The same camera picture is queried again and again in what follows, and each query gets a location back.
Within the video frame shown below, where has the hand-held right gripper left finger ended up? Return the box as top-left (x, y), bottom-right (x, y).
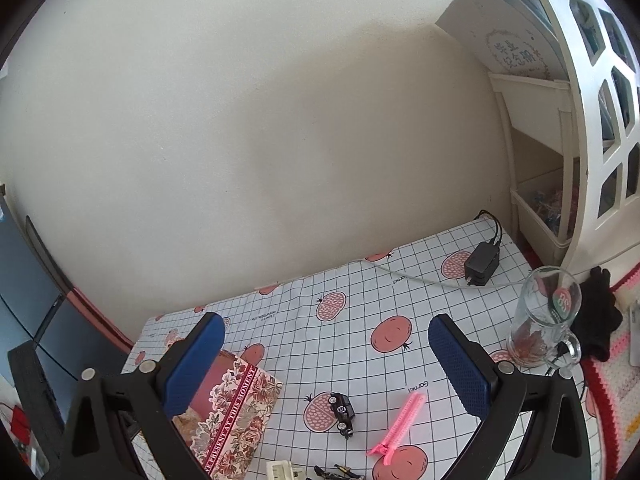
top-left (59, 311), bottom-right (226, 480)

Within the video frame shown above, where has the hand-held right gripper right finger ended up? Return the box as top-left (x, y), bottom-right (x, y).
top-left (428, 314), bottom-right (592, 480)

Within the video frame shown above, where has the floral paper box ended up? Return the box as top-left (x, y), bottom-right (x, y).
top-left (165, 330), bottom-right (284, 478)

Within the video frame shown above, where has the pink hair clip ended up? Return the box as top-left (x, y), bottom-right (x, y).
top-left (366, 391), bottom-right (427, 463)

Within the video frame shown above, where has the black toy car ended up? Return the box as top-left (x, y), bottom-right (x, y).
top-left (330, 392), bottom-right (357, 440)

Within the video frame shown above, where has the small white frame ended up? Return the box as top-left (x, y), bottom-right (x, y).
top-left (266, 460), bottom-right (307, 480)

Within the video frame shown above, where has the checked tablecloth desktop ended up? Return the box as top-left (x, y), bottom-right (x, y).
top-left (127, 220), bottom-right (598, 480)

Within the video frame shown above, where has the glass mug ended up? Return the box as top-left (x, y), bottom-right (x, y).
top-left (506, 266), bottom-right (583, 380)

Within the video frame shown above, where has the dark blue refrigerator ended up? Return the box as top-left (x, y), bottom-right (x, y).
top-left (0, 195), bottom-right (68, 411)

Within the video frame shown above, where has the black pink board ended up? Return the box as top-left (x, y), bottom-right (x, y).
top-left (25, 216), bottom-right (136, 351)

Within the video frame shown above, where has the black power adapter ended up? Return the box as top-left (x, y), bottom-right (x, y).
top-left (464, 210), bottom-right (503, 287)

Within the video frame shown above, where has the black glove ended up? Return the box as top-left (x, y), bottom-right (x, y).
top-left (570, 266), bottom-right (623, 362)

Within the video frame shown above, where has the crochet mat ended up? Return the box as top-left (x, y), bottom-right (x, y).
top-left (580, 265), bottom-right (640, 480)

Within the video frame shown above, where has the beige shelf unit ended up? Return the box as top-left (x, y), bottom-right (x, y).
top-left (489, 72), bottom-right (583, 251)

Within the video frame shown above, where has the white cutout shelf panel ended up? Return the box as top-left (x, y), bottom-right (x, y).
top-left (520, 0), bottom-right (640, 273)

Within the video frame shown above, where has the grey printed box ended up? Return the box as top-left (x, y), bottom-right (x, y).
top-left (436, 0), bottom-right (571, 81)

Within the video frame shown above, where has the white cable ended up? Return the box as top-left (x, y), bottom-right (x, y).
top-left (364, 252), bottom-right (526, 289)

